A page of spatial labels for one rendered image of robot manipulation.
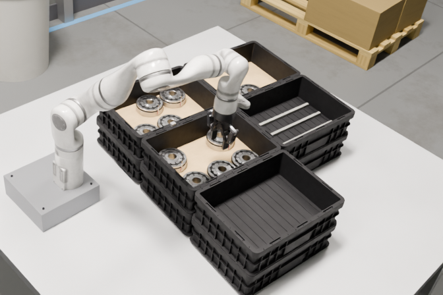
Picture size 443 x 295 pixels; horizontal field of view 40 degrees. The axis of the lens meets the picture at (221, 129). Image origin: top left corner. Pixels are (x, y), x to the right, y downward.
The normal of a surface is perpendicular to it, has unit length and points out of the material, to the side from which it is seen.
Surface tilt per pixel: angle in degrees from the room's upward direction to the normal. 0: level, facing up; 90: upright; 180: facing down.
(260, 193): 0
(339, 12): 90
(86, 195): 90
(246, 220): 0
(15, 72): 94
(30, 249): 0
